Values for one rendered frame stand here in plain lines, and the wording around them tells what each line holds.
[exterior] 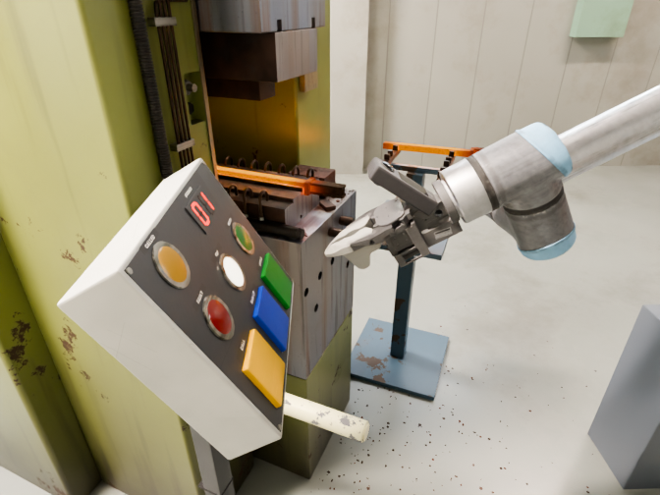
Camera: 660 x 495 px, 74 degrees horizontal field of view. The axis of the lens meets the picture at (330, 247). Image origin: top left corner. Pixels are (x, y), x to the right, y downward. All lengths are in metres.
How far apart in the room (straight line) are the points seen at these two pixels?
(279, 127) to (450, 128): 3.14
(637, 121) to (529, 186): 0.34
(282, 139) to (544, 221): 0.91
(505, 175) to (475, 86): 3.76
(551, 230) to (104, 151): 0.74
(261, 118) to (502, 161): 0.93
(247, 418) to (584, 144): 0.72
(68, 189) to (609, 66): 4.54
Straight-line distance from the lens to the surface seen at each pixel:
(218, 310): 0.54
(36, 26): 0.90
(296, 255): 1.07
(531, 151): 0.68
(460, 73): 4.34
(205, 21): 1.00
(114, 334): 0.50
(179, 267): 0.52
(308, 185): 1.14
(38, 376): 1.46
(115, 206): 0.90
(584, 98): 4.86
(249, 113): 1.46
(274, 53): 0.98
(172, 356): 0.50
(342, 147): 4.13
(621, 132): 0.96
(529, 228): 0.74
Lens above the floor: 1.42
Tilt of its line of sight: 29 degrees down
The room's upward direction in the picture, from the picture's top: straight up
